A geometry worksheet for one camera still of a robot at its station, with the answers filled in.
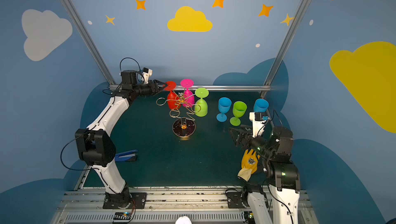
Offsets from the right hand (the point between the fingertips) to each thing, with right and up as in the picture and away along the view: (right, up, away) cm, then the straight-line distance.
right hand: (237, 126), depth 63 cm
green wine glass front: (+10, +7, +34) cm, 37 cm away
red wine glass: (-30, +12, +17) cm, 36 cm away
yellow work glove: (+12, -24, +21) cm, 34 cm away
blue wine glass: (0, +9, +32) cm, 33 cm away
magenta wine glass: (-22, +12, +17) cm, 30 cm away
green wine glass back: (-15, +9, +27) cm, 32 cm away
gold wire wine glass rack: (-26, -4, +37) cm, 45 cm away
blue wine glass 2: (+23, +9, +33) cm, 41 cm away
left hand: (-36, +21, +21) cm, 46 cm away
